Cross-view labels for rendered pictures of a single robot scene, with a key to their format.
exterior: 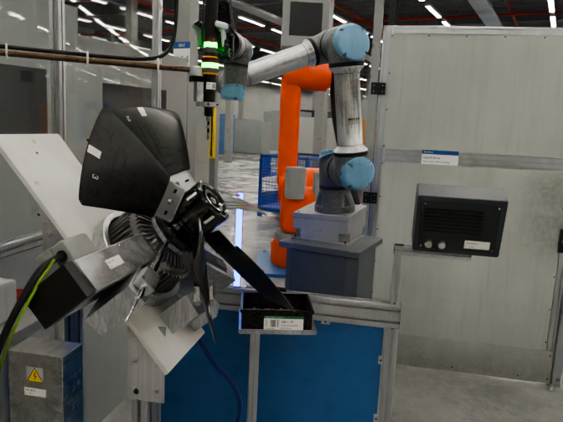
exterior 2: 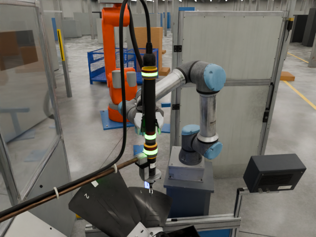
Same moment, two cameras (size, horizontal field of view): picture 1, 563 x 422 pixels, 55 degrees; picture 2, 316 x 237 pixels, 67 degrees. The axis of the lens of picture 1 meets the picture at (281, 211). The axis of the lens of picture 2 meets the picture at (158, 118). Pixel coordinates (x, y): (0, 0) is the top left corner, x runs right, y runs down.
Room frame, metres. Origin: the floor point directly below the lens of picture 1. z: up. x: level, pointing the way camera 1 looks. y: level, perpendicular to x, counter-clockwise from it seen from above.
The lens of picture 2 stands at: (0.79, 0.36, 1.95)
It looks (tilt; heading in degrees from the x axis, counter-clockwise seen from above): 23 degrees down; 344
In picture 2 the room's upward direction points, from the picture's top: straight up
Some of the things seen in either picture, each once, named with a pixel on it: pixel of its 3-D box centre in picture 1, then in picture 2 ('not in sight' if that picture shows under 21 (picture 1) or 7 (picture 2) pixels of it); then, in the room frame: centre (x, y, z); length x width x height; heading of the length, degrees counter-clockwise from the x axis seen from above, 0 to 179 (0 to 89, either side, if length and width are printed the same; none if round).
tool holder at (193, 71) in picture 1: (205, 87); (148, 165); (1.42, 0.21, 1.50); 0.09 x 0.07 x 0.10; 114
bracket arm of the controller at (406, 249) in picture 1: (431, 252); (258, 190); (1.67, -0.48, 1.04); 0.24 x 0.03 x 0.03; 79
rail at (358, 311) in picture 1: (266, 301); (164, 226); (1.77, 0.04, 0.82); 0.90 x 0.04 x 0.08; 79
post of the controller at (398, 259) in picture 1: (396, 274); (238, 202); (1.69, -0.38, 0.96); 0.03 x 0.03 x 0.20; 79
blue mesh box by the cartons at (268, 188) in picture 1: (300, 184); (109, 65); (8.65, -0.28, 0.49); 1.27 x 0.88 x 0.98; 153
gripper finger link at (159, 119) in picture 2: (221, 34); (159, 126); (1.43, 0.17, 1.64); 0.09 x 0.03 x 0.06; 1
